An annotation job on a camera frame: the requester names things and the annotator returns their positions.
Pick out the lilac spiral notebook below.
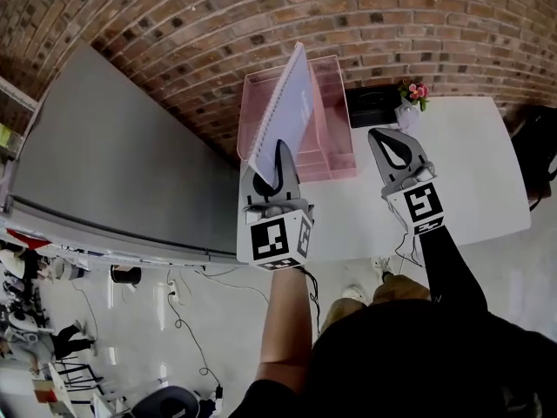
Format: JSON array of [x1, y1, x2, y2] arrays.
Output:
[[247, 41, 315, 191]]

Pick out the pink mesh file tray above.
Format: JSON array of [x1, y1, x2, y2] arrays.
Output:
[[236, 54, 358, 182]]

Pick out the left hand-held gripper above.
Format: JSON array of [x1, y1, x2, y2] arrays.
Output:
[[237, 138, 315, 273]]

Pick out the person's khaki trousers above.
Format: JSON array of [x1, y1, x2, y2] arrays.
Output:
[[319, 272, 432, 334]]

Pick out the person's white shoe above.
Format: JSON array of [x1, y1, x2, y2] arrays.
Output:
[[341, 285, 369, 305], [372, 254, 395, 278]]

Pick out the brown chair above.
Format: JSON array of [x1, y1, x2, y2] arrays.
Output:
[[525, 184, 546, 212]]

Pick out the person's black shirt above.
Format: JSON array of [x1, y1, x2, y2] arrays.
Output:
[[225, 298, 557, 418]]

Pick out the black backpack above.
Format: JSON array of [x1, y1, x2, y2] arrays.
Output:
[[511, 104, 557, 191]]

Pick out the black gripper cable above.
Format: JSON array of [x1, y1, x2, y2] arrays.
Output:
[[394, 231, 426, 269], [299, 266, 322, 334]]

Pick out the person's right forearm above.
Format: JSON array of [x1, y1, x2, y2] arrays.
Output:
[[417, 224, 488, 317]]

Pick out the black floor cable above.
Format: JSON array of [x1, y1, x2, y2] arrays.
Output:
[[167, 293, 224, 394]]

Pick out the white floor cable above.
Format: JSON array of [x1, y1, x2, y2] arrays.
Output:
[[191, 267, 271, 307]]

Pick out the potted pink flowers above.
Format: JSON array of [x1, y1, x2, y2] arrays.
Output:
[[398, 79, 431, 112]]

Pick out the person's left white shoe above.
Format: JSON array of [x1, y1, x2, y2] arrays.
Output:
[[341, 285, 369, 305]]

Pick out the red item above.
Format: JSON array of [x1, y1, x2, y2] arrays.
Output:
[[6, 228, 51, 250]]

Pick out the black round bin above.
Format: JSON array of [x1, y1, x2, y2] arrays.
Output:
[[111, 266, 143, 285]]

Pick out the person's right white shoe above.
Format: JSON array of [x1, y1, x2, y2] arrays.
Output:
[[372, 254, 395, 278]]

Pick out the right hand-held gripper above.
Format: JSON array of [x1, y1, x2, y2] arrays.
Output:
[[366, 127, 446, 237]]

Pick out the person's left forearm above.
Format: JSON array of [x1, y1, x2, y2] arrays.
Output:
[[256, 267, 314, 391]]

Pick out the white goblet-shaped ornament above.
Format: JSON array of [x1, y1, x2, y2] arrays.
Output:
[[394, 102, 421, 132]]

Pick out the black tissue box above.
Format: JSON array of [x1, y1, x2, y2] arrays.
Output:
[[346, 85, 404, 130]]

